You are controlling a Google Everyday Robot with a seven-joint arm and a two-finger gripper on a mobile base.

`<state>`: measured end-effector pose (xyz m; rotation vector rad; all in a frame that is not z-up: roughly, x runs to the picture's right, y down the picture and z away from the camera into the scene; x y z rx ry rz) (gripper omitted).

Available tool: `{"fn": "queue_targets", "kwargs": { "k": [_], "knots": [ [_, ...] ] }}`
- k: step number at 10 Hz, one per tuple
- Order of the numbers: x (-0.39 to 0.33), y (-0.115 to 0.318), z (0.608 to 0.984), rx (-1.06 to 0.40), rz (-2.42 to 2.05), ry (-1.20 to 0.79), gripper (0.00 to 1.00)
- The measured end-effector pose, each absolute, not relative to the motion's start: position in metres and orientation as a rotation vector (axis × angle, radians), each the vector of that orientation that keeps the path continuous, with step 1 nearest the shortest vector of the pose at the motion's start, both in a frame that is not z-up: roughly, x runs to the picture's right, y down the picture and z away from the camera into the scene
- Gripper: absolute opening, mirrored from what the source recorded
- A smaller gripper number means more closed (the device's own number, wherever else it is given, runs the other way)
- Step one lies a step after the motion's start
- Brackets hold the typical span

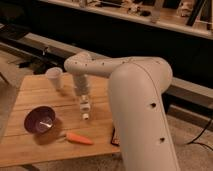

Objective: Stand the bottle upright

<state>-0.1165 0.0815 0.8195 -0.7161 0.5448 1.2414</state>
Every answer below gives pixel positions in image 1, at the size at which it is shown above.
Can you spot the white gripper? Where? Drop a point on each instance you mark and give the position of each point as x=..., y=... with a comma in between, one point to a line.
x=81, y=87

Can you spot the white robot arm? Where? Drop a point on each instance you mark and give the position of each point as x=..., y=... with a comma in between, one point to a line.
x=135, y=88

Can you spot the orange carrot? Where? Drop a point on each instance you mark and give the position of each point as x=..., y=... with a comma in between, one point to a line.
x=72, y=137

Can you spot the purple bowl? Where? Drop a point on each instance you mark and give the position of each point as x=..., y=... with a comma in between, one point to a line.
x=39, y=120

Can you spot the wooden table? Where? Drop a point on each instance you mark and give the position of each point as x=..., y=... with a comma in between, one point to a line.
x=19, y=147

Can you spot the long wooden shelf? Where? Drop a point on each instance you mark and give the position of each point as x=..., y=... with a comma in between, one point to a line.
x=166, y=19

